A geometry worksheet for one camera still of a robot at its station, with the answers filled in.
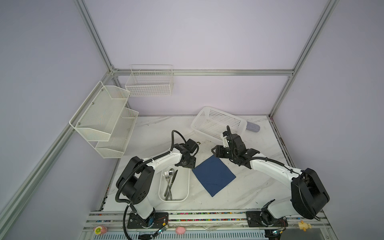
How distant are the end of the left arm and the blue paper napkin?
9 centimetres

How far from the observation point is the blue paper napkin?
33.6 inches

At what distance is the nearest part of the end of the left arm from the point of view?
0.66 metres
